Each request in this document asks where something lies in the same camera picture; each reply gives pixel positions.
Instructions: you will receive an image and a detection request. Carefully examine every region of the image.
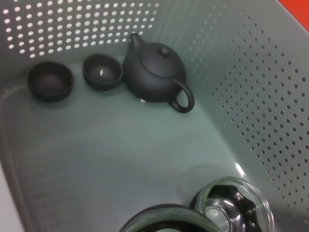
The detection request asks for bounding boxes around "glass teacup with black holder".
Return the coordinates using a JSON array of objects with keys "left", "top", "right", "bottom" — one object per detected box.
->
[
  {"left": 189, "top": 176, "right": 275, "bottom": 232},
  {"left": 118, "top": 203, "right": 214, "bottom": 232}
]

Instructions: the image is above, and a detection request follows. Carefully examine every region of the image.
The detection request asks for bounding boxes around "grey perforated storage basket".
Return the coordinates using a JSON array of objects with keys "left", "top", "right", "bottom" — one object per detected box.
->
[{"left": 0, "top": 0, "right": 309, "bottom": 232}]

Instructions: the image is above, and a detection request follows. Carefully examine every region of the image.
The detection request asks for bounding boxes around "black clay teapot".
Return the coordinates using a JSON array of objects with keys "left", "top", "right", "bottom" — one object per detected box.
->
[{"left": 122, "top": 32, "right": 195, "bottom": 114}]

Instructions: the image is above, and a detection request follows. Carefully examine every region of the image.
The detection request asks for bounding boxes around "small black clay cup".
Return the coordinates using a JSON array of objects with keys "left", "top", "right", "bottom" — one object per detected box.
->
[
  {"left": 26, "top": 61, "right": 74, "bottom": 102},
  {"left": 82, "top": 54, "right": 124, "bottom": 92}
]

